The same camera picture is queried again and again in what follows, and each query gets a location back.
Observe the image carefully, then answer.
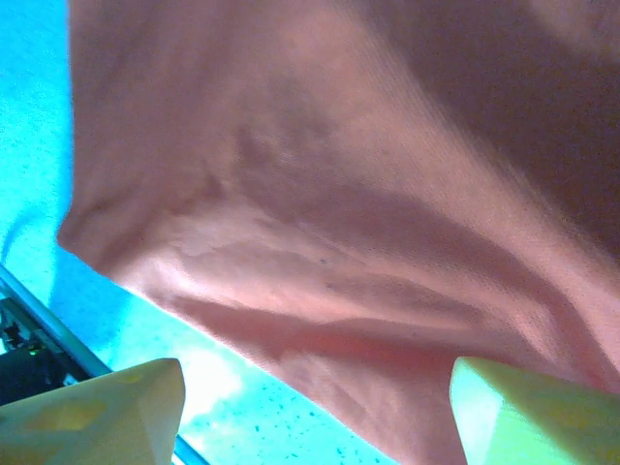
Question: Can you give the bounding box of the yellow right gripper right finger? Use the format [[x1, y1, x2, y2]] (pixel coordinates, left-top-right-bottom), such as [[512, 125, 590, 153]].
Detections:
[[449, 356, 620, 465]]

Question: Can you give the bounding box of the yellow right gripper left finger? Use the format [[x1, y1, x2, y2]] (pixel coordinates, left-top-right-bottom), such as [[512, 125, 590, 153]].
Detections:
[[0, 357, 186, 465]]

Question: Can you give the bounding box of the orange t-shirt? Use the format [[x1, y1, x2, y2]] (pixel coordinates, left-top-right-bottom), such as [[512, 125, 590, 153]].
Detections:
[[57, 0, 620, 465]]

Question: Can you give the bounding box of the aluminium frame front rail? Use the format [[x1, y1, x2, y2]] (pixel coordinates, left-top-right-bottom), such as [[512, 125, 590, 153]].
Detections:
[[0, 263, 210, 465]]

